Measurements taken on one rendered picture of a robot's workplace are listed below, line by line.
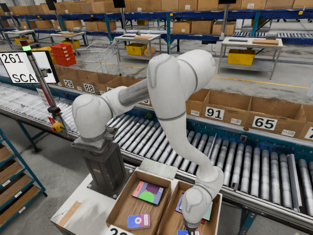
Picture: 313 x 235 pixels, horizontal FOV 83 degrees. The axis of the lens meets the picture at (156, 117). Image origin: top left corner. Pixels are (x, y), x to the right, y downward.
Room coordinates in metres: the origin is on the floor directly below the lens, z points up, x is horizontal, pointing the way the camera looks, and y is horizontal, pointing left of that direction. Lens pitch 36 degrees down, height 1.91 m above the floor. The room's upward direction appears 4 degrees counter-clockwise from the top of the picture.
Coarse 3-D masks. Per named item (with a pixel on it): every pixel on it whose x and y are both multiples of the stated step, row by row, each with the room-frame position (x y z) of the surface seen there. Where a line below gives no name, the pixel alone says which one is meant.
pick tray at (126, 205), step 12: (132, 180) 0.78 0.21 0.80; (144, 180) 0.80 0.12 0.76; (156, 180) 0.76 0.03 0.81; (168, 180) 0.73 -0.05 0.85; (132, 192) 0.72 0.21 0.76; (168, 192) 0.66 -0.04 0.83; (120, 204) 0.62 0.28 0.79; (132, 204) 0.63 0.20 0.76; (144, 204) 0.62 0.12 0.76; (108, 216) 0.52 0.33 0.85; (120, 216) 0.55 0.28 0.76; (156, 216) 0.54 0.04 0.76; (144, 228) 0.47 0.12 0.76; (156, 228) 0.46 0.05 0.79
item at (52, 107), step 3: (48, 108) 1.42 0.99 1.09; (51, 108) 1.41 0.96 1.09; (54, 108) 1.41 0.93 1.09; (57, 108) 1.41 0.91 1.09; (48, 111) 1.42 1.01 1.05; (51, 111) 1.39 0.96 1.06; (54, 111) 1.38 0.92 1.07; (57, 111) 1.39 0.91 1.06; (54, 114) 1.41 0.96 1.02; (57, 114) 1.43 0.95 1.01
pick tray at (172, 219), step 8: (184, 184) 0.70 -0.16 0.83; (176, 192) 0.68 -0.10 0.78; (176, 200) 0.63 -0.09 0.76; (216, 200) 0.60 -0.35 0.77; (168, 208) 0.55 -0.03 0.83; (216, 208) 0.56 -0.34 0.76; (168, 216) 0.53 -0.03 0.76; (176, 216) 0.53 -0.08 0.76; (216, 216) 0.50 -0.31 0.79; (168, 224) 0.49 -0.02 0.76; (176, 224) 0.48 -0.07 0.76; (200, 224) 0.47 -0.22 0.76; (208, 224) 0.47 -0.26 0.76; (216, 224) 0.43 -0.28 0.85; (160, 232) 0.43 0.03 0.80; (168, 232) 0.44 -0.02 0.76; (176, 232) 0.44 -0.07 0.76; (208, 232) 0.43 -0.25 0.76
